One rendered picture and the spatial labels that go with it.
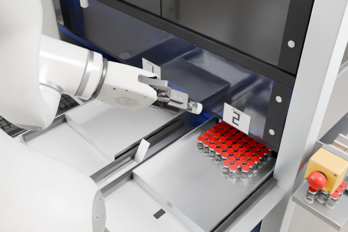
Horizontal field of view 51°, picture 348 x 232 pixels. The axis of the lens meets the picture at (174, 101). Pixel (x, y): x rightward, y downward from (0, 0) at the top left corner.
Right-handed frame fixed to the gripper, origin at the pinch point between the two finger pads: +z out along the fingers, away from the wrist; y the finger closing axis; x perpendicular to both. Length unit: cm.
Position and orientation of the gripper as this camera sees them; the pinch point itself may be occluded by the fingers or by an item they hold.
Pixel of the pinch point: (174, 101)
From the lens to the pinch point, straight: 69.7
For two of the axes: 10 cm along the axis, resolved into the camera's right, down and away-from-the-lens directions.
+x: 1.1, -9.2, 3.8
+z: 8.8, 2.7, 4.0
